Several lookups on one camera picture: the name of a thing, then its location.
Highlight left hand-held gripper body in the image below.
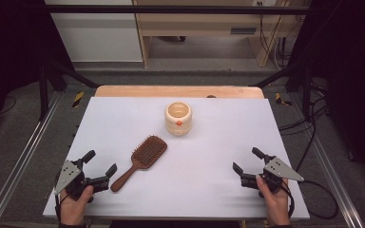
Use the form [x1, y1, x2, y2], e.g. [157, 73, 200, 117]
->
[54, 157, 110, 202]

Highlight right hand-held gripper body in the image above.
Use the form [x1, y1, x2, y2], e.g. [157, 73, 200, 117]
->
[240, 155, 305, 194]

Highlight brown wooden hairbrush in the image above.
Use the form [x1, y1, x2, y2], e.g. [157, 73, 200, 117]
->
[109, 135, 168, 194]

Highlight cream ribbed cup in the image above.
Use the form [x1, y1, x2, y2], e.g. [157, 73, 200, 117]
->
[163, 101, 193, 137]

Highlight person's left hand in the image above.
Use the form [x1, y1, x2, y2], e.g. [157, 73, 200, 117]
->
[59, 184, 95, 226]

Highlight person's right hand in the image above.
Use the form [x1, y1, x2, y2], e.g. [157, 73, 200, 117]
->
[256, 175, 291, 227]

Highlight white board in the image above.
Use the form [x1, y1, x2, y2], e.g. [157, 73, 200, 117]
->
[42, 96, 311, 221]

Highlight yellow black tape marker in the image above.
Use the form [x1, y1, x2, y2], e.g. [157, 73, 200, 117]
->
[275, 92, 294, 107]
[71, 91, 86, 108]

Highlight black stand legs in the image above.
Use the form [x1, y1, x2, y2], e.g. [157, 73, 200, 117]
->
[250, 61, 314, 124]
[38, 60, 100, 122]

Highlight light wooden table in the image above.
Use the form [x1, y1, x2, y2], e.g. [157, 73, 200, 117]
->
[94, 85, 265, 99]

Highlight dark curtain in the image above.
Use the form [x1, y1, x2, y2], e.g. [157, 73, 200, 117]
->
[289, 0, 365, 193]
[0, 0, 74, 136]

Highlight white cabinet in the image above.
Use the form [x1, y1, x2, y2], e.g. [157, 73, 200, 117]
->
[44, 0, 144, 63]

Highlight light wooden desk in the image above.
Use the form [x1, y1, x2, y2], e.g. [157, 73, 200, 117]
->
[132, 0, 312, 68]

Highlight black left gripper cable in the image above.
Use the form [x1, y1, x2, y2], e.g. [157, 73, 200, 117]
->
[54, 193, 62, 221]

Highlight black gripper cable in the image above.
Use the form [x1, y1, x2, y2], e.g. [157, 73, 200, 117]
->
[279, 179, 340, 220]
[54, 193, 62, 221]

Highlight black floor cables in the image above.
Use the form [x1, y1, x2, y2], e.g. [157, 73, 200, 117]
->
[278, 81, 332, 174]

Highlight aluminium rail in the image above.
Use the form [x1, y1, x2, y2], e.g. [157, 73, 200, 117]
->
[289, 94, 365, 228]
[0, 91, 62, 228]

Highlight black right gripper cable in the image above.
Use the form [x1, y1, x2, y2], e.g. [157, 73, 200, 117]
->
[279, 179, 340, 220]

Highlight hanging cables under desk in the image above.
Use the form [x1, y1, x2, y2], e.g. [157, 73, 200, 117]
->
[259, 2, 302, 70]

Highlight black horizontal frame bar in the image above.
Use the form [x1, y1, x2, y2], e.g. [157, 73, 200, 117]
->
[22, 4, 312, 15]

